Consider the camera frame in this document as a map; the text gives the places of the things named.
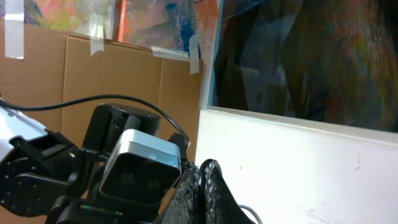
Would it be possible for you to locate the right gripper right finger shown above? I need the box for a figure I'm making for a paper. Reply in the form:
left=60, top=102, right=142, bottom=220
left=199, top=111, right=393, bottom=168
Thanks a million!
left=203, top=159, right=253, bottom=224

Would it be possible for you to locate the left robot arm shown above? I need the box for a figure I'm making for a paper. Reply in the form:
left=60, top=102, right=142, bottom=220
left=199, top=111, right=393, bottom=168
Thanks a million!
left=1, top=101, right=191, bottom=223

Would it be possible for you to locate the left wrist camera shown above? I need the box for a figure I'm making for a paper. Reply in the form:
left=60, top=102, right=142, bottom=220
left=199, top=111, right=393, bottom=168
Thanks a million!
left=99, top=129, right=182, bottom=205

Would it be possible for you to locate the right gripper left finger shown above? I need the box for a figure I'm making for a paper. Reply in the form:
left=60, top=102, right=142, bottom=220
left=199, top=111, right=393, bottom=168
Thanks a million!
left=154, top=162, right=199, bottom=224

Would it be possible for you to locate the white cable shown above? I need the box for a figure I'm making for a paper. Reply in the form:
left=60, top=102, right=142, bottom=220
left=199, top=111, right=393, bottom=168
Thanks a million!
left=238, top=204, right=264, bottom=224

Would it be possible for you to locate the left camera cable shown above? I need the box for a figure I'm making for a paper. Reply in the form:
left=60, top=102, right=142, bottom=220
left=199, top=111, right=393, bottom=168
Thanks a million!
left=0, top=94, right=191, bottom=147

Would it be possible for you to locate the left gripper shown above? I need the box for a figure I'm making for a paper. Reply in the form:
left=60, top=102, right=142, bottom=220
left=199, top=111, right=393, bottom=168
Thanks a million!
left=45, top=133, right=187, bottom=223

